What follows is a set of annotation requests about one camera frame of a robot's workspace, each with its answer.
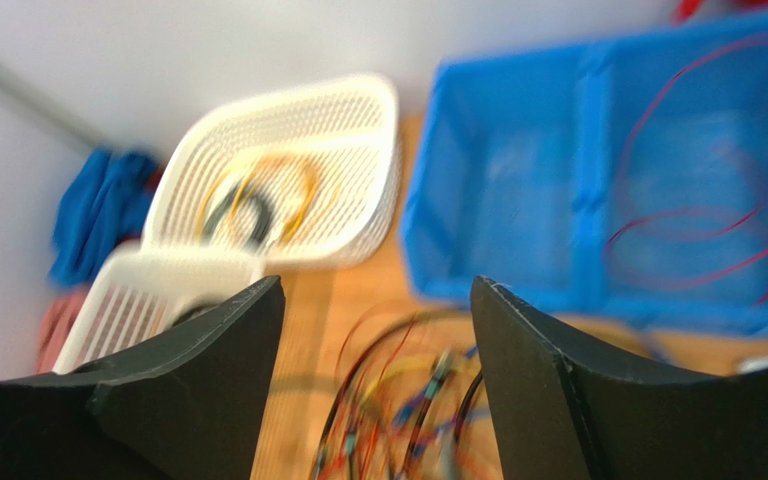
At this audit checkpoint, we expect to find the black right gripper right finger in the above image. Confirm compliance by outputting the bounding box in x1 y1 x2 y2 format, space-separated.
471 277 768 479

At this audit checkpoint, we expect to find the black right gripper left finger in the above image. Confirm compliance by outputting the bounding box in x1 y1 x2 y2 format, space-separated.
0 276 286 479

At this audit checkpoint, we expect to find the thick yellow ethernet cable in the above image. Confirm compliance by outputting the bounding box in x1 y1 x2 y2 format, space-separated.
197 154 321 249

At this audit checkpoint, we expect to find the thin dark red wire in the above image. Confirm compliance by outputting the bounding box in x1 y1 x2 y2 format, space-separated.
604 29 768 309

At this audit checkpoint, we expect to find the white rectangular basket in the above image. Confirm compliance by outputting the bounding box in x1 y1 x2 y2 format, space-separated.
52 245 265 374

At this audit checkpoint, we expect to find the pink cloth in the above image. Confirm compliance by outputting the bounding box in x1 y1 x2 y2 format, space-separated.
34 285 90 374

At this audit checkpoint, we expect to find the white t-shirt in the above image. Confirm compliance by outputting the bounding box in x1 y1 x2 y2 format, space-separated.
736 355 768 374

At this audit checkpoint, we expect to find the black coil in oval basket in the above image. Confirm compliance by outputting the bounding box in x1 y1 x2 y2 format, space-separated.
200 183 274 251

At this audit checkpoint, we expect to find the blue cloth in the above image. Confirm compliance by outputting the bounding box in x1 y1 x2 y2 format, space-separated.
49 147 160 288

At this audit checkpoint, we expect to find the white oval basket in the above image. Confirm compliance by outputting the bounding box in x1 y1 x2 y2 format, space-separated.
142 73 401 268

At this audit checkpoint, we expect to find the blue divided bin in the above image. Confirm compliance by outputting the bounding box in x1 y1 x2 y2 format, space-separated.
400 9 768 336

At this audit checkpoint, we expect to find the red garment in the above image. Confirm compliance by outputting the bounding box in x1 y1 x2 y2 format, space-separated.
671 0 768 24

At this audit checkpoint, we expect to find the thick black cable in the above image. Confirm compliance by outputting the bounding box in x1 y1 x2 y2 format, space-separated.
314 312 485 480

